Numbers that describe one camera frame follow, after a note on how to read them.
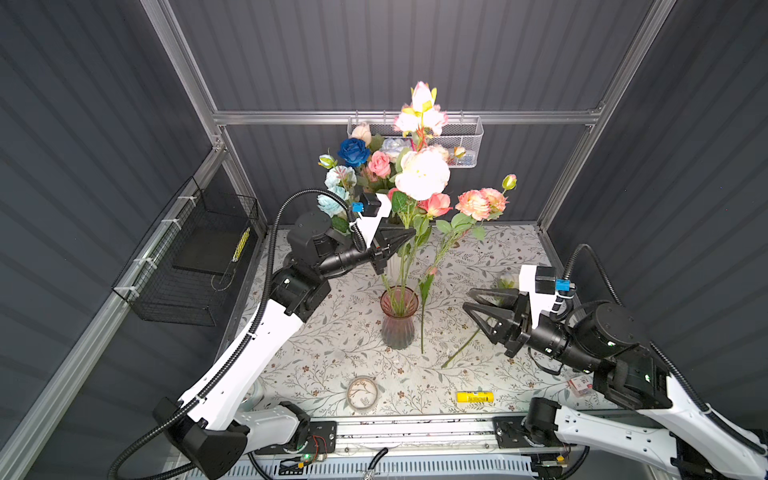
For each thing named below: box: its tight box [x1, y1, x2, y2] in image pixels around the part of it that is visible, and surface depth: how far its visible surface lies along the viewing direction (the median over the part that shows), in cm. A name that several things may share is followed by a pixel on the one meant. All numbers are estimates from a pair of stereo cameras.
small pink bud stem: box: [419, 266, 438, 355], surface depth 104 cm
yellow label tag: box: [455, 392, 495, 403], surface depth 80 cm
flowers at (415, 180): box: [317, 136, 517, 313], surface depth 66 cm
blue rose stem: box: [338, 137, 371, 169], surface depth 72 cm
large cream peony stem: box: [393, 82, 451, 306], surface depth 43 cm
